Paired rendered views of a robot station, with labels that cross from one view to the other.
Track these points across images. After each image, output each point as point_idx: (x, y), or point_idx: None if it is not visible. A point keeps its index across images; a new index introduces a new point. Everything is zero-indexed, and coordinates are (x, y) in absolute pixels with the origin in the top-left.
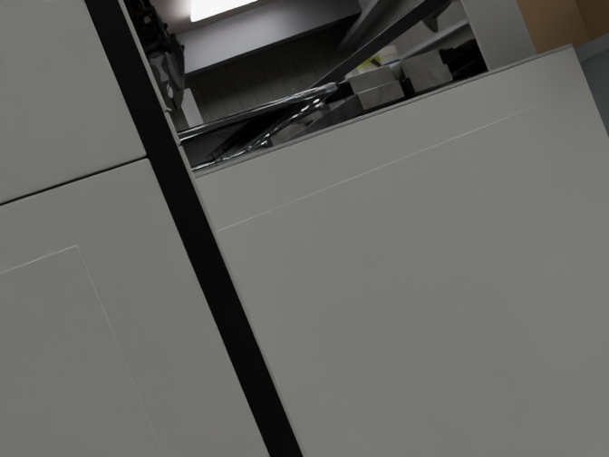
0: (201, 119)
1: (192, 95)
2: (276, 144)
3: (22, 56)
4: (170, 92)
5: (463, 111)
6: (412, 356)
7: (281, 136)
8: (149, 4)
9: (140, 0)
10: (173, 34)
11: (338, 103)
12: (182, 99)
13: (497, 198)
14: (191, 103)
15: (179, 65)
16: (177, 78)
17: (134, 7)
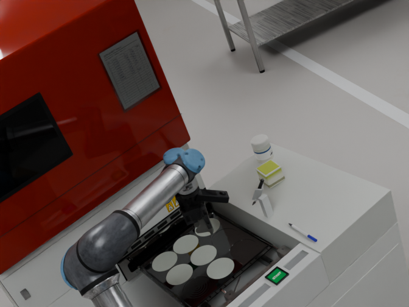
0: (266, 214)
1: (262, 203)
2: (279, 256)
3: None
4: (252, 197)
5: None
6: None
7: (281, 256)
8: (196, 200)
9: (184, 204)
10: (204, 215)
11: (228, 302)
12: (212, 233)
13: None
14: (262, 206)
15: (207, 225)
16: (206, 228)
17: (179, 208)
